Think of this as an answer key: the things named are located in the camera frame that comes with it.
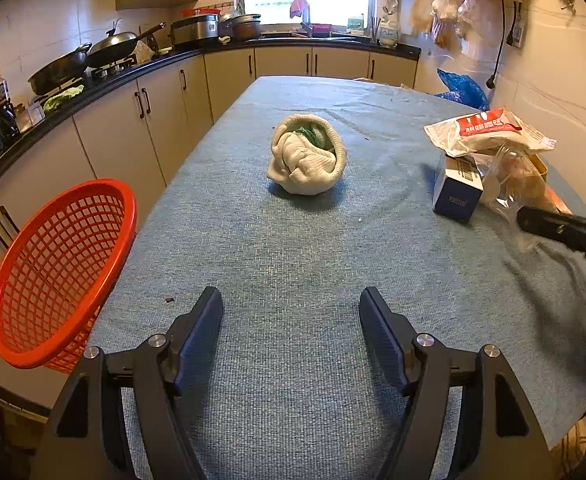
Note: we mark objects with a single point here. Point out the brown paper cup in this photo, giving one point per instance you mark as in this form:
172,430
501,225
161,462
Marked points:
540,166

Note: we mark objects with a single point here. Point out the white bag with red label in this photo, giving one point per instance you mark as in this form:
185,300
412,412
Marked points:
485,132

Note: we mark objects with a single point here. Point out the steel rice cooker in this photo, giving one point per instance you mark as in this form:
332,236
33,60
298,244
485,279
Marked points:
194,31

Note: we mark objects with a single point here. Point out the clear plastic cup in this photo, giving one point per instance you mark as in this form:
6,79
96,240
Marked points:
512,182

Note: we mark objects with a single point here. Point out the blue white small box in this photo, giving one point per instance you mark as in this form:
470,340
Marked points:
458,188

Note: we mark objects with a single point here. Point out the beige lower kitchen cabinets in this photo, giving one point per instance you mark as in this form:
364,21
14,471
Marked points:
148,120

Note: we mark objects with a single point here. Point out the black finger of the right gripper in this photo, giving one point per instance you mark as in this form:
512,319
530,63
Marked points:
566,229

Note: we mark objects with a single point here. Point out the blue plastic bag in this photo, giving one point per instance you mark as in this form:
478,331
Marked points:
462,89

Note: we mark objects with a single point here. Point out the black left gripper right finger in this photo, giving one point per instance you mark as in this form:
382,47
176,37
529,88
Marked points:
498,434

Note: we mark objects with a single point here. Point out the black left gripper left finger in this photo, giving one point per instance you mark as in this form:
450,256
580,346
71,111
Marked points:
85,435

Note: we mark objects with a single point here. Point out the black wok with lid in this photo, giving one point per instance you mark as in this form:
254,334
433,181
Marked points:
115,46

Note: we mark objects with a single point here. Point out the black frying pan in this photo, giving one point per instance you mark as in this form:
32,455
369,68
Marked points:
62,70

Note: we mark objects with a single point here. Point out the blue table cloth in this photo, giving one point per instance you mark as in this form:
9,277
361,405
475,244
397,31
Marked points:
467,284

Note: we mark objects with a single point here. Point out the red plastic mesh basket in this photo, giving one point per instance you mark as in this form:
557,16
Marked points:
59,271

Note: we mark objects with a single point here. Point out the hanging plastic bags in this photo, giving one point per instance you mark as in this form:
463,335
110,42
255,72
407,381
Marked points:
483,21

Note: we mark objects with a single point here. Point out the dark cooking pot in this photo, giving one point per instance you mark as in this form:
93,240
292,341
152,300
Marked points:
240,27

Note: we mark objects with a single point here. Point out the white cloth bundle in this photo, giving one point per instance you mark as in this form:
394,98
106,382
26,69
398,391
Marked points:
308,156

